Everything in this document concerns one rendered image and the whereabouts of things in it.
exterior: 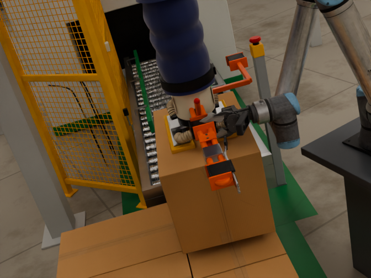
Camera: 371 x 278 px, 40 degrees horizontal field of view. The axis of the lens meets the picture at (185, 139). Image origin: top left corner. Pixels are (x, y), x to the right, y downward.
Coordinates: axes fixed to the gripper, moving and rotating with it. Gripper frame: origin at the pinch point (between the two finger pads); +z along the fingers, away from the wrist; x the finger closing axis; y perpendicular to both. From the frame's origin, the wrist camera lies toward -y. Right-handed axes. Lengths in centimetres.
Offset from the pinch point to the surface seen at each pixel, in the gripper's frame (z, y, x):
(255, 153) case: -16.3, -5.0, -12.7
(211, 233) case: 7.0, -3.2, -45.5
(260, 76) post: -49, 109, -32
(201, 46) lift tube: -7.7, 21.6, 24.9
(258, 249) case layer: -10, -6, -58
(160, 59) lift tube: 9.1, 23.7, 23.0
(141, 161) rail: 32, 86, -54
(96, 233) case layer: 60, 38, -60
